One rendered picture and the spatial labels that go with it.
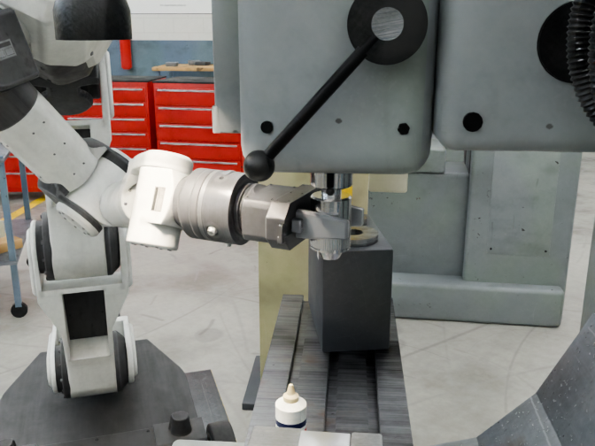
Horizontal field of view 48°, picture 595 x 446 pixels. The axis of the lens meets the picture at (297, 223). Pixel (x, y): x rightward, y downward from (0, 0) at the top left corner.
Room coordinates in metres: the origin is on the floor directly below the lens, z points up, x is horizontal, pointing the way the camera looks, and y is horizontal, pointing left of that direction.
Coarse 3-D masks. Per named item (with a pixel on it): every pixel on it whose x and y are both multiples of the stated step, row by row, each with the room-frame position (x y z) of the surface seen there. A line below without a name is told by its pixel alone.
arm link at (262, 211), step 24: (216, 192) 0.76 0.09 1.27; (240, 192) 0.77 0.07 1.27; (264, 192) 0.77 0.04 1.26; (288, 192) 0.76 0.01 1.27; (312, 192) 0.77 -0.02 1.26; (216, 216) 0.75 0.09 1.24; (240, 216) 0.76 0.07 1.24; (264, 216) 0.73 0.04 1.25; (288, 216) 0.71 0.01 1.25; (216, 240) 0.77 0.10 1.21; (240, 240) 0.77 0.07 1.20; (264, 240) 0.73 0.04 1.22; (288, 240) 0.71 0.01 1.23
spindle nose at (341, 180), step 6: (312, 174) 0.73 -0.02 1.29; (318, 174) 0.72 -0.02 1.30; (324, 174) 0.72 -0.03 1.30; (336, 174) 0.72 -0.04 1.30; (342, 174) 0.72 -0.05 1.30; (348, 174) 0.73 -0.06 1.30; (312, 180) 0.73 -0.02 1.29; (318, 180) 0.72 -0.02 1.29; (324, 180) 0.72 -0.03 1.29; (336, 180) 0.72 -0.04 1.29; (342, 180) 0.72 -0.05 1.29; (348, 180) 0.73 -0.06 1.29; (318, 186) 0.72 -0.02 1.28; (324, 186) 0.72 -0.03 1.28; (336, 186) 0.72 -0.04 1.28; (342, 186) 0.72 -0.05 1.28; (348, 186) 0.73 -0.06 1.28
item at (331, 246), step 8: (312, 208) 0.73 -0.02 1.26; (320, 208) 0.72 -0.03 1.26; (344, 208) 0.72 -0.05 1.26; (336, 216) 0.72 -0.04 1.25; (344, 216) 0.72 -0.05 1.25; (312, 240) 0.73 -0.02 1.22; (320, 240) 0.72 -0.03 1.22; (328, 240) 0.72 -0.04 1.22; (336, 240) 0.72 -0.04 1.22; (344, 240) 0.73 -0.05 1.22; (312, 248) 0.73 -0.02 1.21; (320, 248) 0.72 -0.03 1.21; (328, 248) 0.72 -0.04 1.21; (336, 248) 0.72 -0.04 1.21; (344, 248) 0.73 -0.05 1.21
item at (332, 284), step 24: (360, 240) 1.08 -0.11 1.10; (384, 240) 1.12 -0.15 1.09; (312, 264) 1.21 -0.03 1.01; (336, 264) 1.06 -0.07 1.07; (360, 264) 1.07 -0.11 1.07; (384, 264) 1.07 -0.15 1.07; (312, 288) 1.21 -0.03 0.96; (336, 288) 1.06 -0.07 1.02; (360, 288) 1.07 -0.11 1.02; (384, 288) 1.07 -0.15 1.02; (312, 312) 1.21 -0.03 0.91; (336, 312) 1.06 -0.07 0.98; (360, 312) 1.07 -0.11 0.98; (384, 312) 1.07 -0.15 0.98; (336, 336) 1.06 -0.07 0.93; (360, 336) 1.07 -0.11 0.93; (384, 336) 1.07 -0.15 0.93
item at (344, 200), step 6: (318, 192) 0.75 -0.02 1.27; (342, 192) 0.75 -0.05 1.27; (312, 198) 0.73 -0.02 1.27; (318, 198) 0.73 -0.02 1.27; (324, 198) 0.72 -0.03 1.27; (330, 198) 0.73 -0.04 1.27; (336, 198) 0.73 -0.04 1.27; (342, 198) 0.73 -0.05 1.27; (348, 198) 0.73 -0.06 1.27; (312, 204) 0.73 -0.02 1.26; (318, 204) 0.72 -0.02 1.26; (324, 204) 0.72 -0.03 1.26; (330, 204) 0.72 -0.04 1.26; (336, 204) 0.72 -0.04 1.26; (342, 204) 0.72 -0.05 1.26; (348, 204) 0.73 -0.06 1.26
